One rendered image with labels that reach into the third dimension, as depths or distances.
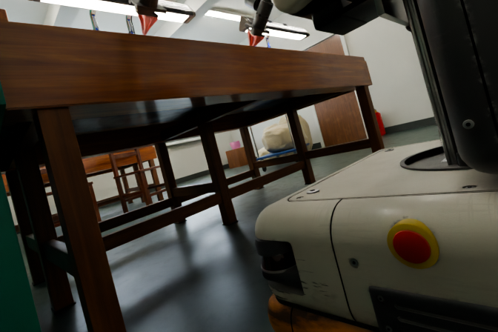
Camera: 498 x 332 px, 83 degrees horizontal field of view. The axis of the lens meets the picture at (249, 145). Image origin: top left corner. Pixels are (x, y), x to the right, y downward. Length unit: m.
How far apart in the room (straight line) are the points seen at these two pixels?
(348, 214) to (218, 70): 0.70
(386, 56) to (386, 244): 5.23
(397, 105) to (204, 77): 4.77
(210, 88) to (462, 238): 0.76
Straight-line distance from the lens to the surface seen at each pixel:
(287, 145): 4.09
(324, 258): 0.44
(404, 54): 5.46
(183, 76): 0.89
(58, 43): 0.79
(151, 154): 4.10
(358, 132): 5.72
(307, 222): 0.44
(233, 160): 7.02
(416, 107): 5.41
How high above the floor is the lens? 0.39
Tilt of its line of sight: 1 degrees up
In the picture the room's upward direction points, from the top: 15 degrees counter-clockwise
